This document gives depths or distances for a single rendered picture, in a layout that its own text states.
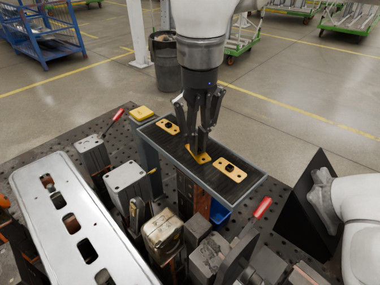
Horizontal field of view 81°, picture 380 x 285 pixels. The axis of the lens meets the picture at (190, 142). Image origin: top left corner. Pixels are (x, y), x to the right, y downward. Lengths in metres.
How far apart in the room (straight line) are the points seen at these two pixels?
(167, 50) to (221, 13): 2.63
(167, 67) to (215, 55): 2.71
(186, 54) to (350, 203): 0.67
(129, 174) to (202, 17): 0.43
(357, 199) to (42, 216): 0.92
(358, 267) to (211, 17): 0.68
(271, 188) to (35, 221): 0.94
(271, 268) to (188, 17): 0.44
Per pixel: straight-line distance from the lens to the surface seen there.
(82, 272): 0.66
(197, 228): 0.54
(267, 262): 0.47
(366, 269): 0.75
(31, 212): 0.81
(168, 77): 3.19
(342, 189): 0.89
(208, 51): 0.41
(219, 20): 0.40
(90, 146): 0.84
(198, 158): 0.58
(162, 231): 0.56
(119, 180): 0.63
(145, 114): 0.76
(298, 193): 0.85
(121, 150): 1.34
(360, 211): 0.84
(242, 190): 0.53
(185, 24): 0.40
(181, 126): 0.50
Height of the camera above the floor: 1.57
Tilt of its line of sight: 41 degrees down
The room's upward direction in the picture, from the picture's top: straight up
